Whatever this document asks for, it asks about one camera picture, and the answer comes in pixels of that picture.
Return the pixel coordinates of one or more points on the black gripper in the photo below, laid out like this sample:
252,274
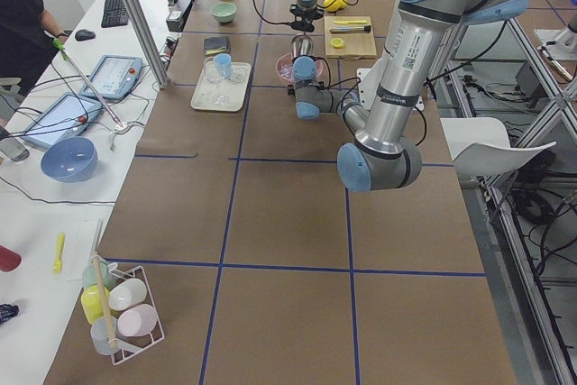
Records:
290,87
303,19

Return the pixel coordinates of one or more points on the steel ice scoop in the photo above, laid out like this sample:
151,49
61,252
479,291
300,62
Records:
301,45

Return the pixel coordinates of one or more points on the blue cup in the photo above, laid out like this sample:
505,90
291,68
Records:
223,64

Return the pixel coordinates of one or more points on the white cup in rack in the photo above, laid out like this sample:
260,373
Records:
127,294

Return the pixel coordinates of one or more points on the green cup in rack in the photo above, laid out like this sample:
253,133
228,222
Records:
106,268

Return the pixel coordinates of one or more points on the pink cup in rack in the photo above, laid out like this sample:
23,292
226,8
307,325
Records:
137,321

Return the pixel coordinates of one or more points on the yellow cup in rack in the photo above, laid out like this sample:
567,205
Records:
91,304

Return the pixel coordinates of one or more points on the grey cup in rack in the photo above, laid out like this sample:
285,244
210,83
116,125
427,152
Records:
100,338

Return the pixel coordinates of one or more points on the red cup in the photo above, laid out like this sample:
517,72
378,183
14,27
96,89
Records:
9,260

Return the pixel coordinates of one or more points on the pink bowl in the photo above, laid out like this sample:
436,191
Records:
284,69

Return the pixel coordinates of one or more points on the yellow lemon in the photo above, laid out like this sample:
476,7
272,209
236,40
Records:
330,5

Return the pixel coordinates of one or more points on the lemon slice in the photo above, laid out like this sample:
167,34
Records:
338,43

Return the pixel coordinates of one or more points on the wooden cutting board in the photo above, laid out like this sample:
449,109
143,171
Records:
358,45

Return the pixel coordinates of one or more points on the yellow plastic knife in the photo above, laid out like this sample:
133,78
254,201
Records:
349,22

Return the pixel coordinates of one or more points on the white bear tray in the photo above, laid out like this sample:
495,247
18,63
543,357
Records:
230,97

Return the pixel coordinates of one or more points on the steel muddler black cap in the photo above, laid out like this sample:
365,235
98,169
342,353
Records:
350,29

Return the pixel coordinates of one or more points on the yellow cloth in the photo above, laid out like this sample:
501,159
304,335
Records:
216,51

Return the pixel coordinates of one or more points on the green bowl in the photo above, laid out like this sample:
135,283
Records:
224,12

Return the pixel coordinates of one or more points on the clear wine glass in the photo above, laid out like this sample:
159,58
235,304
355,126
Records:
212,74

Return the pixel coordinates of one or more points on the grey folded cloth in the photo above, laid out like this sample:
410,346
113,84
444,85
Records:
215,42

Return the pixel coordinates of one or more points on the black power box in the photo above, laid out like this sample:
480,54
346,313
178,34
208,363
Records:
178,14

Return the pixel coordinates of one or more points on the far teach pendant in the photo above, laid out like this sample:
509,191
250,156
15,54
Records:
114,76

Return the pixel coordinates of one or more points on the teach pendant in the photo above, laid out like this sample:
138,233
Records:
114,76
69,116

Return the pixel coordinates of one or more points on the black keyboard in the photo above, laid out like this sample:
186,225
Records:
114,14

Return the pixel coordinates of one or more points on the white plastic chair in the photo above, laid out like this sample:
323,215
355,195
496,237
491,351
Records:
480,146

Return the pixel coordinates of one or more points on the black computer mouse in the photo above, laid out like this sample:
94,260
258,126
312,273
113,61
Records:
84,35

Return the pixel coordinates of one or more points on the near teach pendant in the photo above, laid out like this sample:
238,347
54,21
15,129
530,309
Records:
69,116

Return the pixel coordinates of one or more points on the blue bowl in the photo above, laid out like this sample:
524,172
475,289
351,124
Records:
71,160

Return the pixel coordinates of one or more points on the person in black shirt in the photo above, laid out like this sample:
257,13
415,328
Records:
27,33

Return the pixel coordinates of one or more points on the yellow plastic spoon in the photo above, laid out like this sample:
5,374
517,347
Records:
57,263

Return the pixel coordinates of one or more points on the folded umbrella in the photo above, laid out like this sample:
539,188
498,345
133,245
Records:
8,312

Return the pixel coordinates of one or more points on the aluminium frame post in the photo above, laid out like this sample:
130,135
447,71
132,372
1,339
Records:
144,36

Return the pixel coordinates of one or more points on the white wire cup rack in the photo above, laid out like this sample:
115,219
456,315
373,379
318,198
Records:
129,347

